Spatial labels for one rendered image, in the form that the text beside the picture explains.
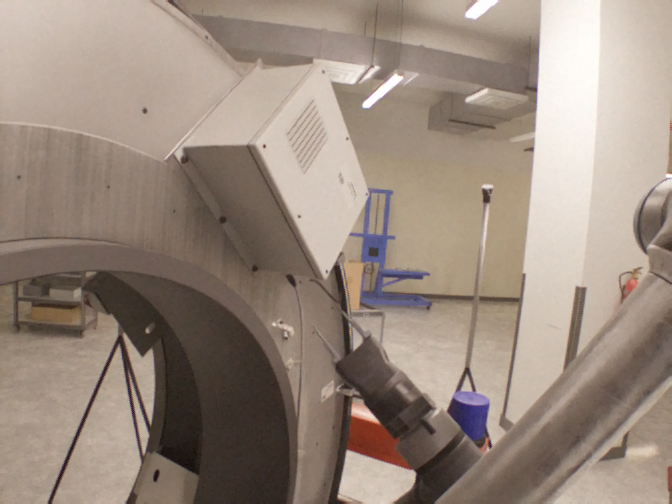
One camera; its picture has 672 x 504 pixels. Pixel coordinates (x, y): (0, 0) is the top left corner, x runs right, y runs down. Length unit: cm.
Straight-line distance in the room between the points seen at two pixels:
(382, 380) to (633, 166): 306
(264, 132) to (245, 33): 509
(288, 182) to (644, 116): 330
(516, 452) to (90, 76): 57
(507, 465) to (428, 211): 966
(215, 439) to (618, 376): 72
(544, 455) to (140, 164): 52
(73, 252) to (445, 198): 993
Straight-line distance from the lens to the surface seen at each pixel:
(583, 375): 48
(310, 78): 60
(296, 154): 56
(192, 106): 61
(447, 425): 66
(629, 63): 367
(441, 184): 1021
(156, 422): 126
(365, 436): 156
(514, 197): 1107
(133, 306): 96
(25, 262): 43
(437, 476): 66
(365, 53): 569
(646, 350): 47
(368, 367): 67
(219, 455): 95
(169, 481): 111
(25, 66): 49
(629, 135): 355
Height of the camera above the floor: 161
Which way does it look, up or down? 4 degrees down
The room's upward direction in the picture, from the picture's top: 5 degrees clockwise
